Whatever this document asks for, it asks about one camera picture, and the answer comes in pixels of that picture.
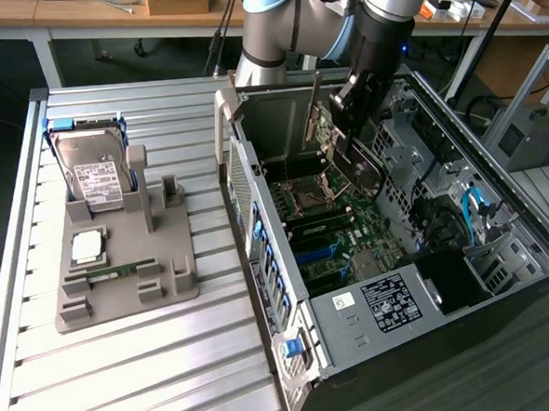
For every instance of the perforated metal drive cage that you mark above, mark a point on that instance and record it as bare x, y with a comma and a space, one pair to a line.
402, 160

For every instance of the white small box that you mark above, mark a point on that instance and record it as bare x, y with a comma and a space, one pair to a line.
470, 11

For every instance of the black installed RAM stick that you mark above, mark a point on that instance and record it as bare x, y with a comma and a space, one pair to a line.
322, 229

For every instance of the grey computer tower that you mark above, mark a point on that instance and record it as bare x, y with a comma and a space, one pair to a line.
531, 138

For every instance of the green motherboard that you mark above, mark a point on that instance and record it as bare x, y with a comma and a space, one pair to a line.
364, 218

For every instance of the grey parts rack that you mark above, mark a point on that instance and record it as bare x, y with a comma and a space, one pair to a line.
131, 298

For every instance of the blue expansion slot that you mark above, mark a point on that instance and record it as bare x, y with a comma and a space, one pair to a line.
317, 255

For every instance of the grey disk bay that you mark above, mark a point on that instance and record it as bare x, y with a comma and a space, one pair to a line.
506, 266

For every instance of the silver hard disk drive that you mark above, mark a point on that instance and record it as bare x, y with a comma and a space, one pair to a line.
90, 165

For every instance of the graphics card with metal bracket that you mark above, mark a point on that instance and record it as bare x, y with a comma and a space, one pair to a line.
361, 172

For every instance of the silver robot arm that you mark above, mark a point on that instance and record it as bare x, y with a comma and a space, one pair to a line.
268, 29

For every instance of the metal socket cover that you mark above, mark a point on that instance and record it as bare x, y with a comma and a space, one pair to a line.
331, 183

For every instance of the brown cardboard box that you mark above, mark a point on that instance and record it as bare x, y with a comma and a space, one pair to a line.
178, 1

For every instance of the blue case latch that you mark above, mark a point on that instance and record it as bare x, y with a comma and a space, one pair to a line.
293, 346

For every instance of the grey chipset heat sink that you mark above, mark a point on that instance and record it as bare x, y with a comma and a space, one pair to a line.
369, 264

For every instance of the orange small box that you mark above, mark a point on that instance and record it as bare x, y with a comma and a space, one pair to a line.
437, 9

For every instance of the CPU socket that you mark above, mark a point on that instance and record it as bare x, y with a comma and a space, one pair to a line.
309, 198

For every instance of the silver CPU chip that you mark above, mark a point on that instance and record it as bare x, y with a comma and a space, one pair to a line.
86, 248

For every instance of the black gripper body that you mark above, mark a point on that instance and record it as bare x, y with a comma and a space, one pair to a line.
381, 45

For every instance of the blue disk carrier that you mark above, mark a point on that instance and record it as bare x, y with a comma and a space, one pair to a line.
60, 125

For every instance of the open grey PC case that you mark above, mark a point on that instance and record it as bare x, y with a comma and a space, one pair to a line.
338, 327

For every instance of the wooden office desk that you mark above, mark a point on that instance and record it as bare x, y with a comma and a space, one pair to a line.
81, 14
501, 21

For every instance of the green RAM stick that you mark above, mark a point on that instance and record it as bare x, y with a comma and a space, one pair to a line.
115, 271

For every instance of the thin metal locking lever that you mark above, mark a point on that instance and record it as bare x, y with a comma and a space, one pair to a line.
285, 167

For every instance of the black tripod pole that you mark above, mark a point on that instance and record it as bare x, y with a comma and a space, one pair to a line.
491, 29

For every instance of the grey power supply unit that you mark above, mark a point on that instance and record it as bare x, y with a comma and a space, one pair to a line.
346, 317

